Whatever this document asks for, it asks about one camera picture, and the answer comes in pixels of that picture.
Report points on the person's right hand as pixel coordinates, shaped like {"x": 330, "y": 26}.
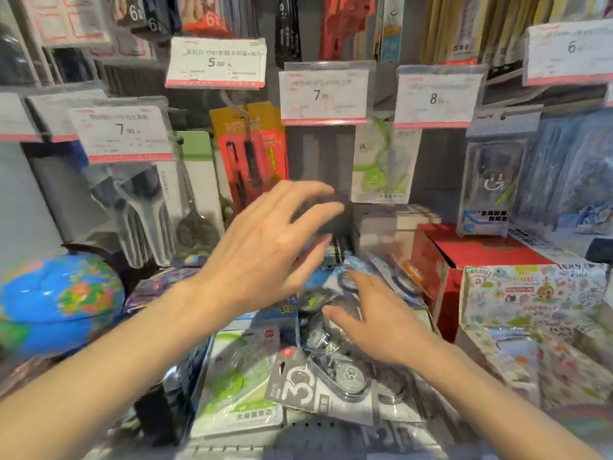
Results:
{"x": 392, "y": 330}

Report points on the person's left hand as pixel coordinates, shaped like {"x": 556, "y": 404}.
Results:
{"x": 254, "y": 253}

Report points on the pile of correction tape packages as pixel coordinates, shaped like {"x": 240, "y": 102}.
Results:
{"x": 316, "y": 388}

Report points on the person's right forearm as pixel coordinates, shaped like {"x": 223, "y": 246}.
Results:
{"x": 503, "y": 416}

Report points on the person's left forearm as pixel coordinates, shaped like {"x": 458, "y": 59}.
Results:
{"x": 96, "y": 378}

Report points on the orange pen set packages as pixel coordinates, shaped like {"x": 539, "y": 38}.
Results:
{"x": 225, "y": 129}

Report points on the grey perforated metal shelf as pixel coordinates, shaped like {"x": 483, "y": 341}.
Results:
{"x": 306, "y": 435}

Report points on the black holographic card box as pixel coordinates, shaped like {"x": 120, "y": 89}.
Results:
{"x": 153, "y": 287}

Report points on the white cardboard box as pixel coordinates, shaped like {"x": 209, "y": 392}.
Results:
{"x": 407, "y": 217}

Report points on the red cardboard box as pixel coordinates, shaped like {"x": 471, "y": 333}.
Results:
{"x": 479, "y": 253}

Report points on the clear packs of grey scissors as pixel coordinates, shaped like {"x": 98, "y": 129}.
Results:
{"x": 143, "y": 210}

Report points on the scissors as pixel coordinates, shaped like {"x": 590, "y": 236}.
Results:
{"x": 198, "y": 148}

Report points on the clear blister compass package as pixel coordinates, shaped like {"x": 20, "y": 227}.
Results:
{"x": 493, "y": 186}

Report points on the white price tag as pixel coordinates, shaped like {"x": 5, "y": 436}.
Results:
{"x": 438, "y": 98}
{"x": 570, "y": 52}
{"x": 215, "y": 62}
{"x": 122, "y": 134}
{"x": 325, "y": 93}
{"x": 52, "y": 110}
{"x": 16, "y": 117}

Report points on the blue globe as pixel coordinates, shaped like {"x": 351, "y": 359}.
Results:
{"x": 52, "y": 301}

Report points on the row of blue stationery packs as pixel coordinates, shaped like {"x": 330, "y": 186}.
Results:
{"x": 565, "y": 172}

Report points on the white red label sticker packs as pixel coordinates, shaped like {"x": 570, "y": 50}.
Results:
{"x": 62, "y": 19}

